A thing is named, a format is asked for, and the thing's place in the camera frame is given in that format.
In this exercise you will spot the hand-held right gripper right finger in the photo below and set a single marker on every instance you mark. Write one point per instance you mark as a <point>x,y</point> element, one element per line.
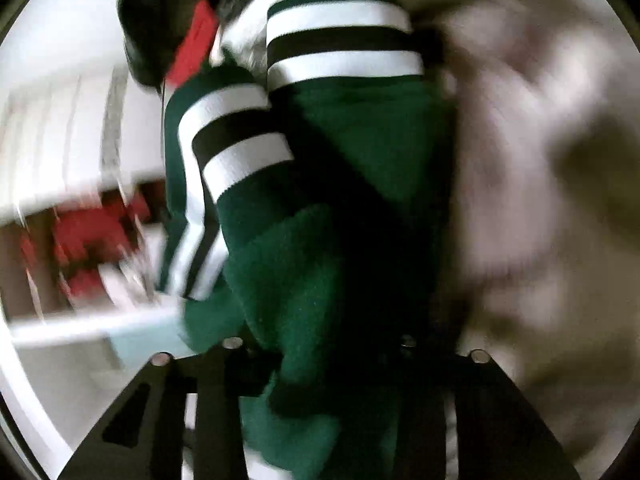
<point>425,410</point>

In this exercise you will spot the red quilt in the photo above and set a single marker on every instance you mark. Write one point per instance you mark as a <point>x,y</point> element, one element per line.
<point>195,45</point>

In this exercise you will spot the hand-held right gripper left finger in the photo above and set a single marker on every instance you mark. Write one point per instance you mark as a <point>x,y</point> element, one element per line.
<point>215,395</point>

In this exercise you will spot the white sliding wardrobe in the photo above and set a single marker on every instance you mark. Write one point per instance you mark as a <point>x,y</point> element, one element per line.
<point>60,125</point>

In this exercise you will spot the floral bed blanket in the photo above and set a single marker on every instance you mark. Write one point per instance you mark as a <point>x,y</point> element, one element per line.
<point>550,160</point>

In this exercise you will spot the black fur-trimmed hooded jacket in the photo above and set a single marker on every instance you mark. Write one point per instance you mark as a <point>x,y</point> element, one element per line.
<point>150,25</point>

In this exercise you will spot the green varsity jacket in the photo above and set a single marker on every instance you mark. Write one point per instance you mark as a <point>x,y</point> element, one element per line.
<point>325,285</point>

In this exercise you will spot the red hanging clothes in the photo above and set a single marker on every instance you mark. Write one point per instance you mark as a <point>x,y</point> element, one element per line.
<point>90,245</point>

